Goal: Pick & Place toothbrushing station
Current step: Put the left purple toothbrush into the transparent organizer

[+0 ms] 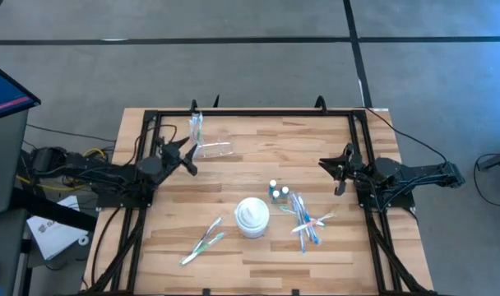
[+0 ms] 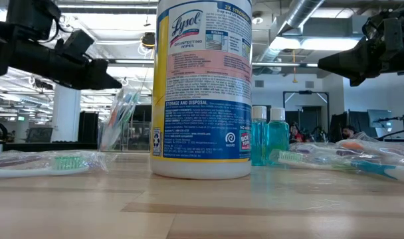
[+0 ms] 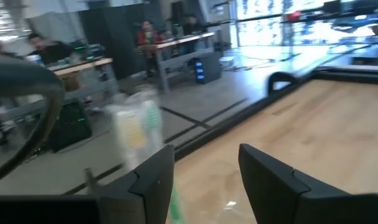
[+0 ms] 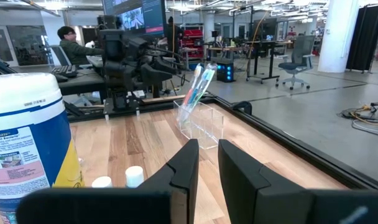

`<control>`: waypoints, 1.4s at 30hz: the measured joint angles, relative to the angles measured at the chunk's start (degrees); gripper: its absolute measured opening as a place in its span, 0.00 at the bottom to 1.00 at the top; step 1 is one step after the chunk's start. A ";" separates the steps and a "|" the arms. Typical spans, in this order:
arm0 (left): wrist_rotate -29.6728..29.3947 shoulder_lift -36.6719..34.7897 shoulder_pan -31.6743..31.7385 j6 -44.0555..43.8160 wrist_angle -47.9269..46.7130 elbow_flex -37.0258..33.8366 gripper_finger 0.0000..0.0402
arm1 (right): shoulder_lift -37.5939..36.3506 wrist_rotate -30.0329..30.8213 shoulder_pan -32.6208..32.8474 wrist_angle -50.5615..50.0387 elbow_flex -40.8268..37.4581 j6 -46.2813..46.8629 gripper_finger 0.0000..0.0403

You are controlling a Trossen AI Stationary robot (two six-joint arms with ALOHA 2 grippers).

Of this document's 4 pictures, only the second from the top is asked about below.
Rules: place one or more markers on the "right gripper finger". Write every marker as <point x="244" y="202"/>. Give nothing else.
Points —
<point x="351" y="63"/>

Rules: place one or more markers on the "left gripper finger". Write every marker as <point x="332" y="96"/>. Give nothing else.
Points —
<point x="100" y="78"/>

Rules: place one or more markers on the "blue white toothbrush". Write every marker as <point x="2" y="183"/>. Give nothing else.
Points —
<point x="130" y="99"/>

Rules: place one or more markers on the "orange white toothbrush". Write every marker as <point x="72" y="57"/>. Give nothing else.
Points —
<point x="114" y="116"/>
<point x="353" y="145"/>

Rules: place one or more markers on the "clear plastic bag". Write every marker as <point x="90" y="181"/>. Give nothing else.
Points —
<point x="125" y="146"/>

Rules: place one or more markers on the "green white toothbrush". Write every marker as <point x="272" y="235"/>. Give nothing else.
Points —
<point x="67" y="162"/>

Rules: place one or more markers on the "white disinfecting wipes canister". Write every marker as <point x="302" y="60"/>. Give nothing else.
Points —
<point x="202" y="99"/>

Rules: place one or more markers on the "teal mouthwash bottle white cap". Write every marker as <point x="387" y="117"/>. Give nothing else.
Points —
<point x="278" y="139"/>
<point x="259" y="139"/>

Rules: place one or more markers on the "green blue toothbrush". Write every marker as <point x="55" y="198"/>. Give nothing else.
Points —
<point x="290" y="156"/>

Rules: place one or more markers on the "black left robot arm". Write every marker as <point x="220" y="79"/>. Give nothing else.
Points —
<point x="29" y="20"/>

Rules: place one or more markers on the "black ceiling projector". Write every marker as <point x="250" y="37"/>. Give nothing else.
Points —
<point x="42" y="84"/>

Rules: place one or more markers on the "bright ceiling light panel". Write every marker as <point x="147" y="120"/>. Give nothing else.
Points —
<point x="321" y="43"/>

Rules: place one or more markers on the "white pillar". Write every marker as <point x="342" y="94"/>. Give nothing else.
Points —
<point x="65" y="113"/>

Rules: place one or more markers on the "black cabinet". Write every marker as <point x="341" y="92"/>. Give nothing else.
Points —
<point x="87" y="127"/>

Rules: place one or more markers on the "grey desk monitor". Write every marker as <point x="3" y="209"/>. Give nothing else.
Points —
<point x="379" y="117"/>

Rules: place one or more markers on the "person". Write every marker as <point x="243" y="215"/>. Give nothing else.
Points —
<point x="348" y="132"/>
<point x="296" y="132"/>

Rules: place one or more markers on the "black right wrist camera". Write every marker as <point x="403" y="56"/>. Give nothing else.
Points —
<point x="393" y="40"/>

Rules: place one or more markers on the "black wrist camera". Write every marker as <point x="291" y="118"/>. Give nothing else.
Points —
<point x="393" y="40"/>
<point x="74" y="43"/>

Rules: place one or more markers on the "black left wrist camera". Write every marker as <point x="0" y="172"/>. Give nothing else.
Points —
<point x="74" y="43"/>

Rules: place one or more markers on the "black portal frame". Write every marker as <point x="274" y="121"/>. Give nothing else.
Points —
<point x="305" y="92"/>

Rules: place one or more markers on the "silver ceiling duct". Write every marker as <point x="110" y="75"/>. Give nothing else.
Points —
<point x="301" y="13"/>

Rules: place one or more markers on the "black aluminium table frame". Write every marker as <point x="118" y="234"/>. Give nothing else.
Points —
<point x="56" y="146"/>

